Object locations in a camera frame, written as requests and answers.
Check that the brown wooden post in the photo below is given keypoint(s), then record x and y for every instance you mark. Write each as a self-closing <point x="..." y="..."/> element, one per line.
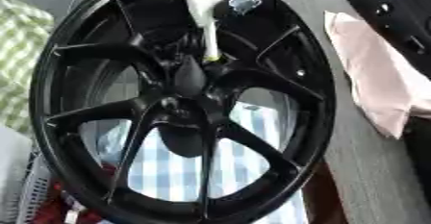
<point x="325" y="199"/>

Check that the red object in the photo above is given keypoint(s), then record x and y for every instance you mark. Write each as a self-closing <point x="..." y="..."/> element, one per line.
<point x="50" y="208"/>

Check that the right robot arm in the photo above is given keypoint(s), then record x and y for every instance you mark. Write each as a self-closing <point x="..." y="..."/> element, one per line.
<point x="393" y="19"/>

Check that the grey plastic basket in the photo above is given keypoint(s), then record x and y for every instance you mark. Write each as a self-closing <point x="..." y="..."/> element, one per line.
<point x="22" y="176"/>

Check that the pale pink cloth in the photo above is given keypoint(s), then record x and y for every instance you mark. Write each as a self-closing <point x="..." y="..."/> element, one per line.
<point x="376" y="74"/>

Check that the black spoked wheel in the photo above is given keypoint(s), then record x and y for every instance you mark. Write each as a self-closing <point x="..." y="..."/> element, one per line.
<point x="280" y="170"/>

